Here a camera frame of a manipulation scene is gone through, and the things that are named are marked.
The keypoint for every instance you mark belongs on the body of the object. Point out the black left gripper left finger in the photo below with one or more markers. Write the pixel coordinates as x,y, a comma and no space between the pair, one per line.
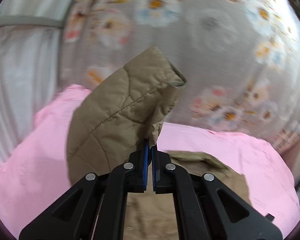
93,208

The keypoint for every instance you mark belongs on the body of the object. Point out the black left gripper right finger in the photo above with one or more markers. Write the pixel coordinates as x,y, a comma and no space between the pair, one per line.
205,208

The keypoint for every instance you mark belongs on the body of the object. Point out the khaki quilted puffer jacket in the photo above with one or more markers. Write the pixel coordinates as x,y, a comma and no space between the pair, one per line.
111,123

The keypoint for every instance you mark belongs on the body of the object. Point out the pink printed bed sheet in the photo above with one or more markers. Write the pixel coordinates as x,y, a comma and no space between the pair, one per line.
36,174

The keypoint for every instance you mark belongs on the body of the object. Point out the grey floral quilt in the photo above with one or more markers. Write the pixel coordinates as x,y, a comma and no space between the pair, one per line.
241,58

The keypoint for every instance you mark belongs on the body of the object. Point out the white satin curtain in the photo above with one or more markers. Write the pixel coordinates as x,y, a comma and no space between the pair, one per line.
30,39

